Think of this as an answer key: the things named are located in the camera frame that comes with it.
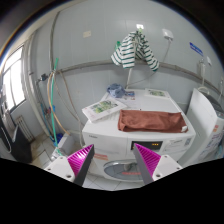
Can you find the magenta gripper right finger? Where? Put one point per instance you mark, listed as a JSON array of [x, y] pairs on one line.
[[153, 166]]

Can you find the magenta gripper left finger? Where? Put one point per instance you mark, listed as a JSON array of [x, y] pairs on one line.
[[73, 168]]

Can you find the brown towel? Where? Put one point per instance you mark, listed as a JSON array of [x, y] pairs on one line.
[[151, 121]]

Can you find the white front-load washing machine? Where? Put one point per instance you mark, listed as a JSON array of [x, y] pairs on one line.
[[114, 158]]

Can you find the dark cabinet at left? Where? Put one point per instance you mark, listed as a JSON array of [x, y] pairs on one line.
[[13, 145]]

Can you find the large illustrated booklet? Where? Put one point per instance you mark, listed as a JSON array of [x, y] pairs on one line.
[[102, 109]]

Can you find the small illustrated leaflet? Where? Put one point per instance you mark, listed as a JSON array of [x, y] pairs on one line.
[[157, 93]]

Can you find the white top-load washing machine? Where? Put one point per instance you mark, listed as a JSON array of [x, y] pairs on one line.
[[207, 118]]

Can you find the blue crumpled cloth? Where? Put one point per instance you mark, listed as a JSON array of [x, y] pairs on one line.
[[116, 90]]

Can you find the green white striped shirt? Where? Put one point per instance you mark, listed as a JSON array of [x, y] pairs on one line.
[[134, 47]]

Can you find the white wall radiator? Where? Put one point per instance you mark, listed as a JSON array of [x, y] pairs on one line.
[[24, 128]]

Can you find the window with white frame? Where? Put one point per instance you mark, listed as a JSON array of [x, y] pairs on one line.
[[12, 81]]

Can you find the grey horizontal wall pipe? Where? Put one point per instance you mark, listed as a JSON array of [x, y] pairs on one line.
[[162, 65]]

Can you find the blue wall sign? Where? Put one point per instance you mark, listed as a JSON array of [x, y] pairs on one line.
[[196, 49]]

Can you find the white wall socket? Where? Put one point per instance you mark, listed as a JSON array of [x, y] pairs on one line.
[[167, 34]]

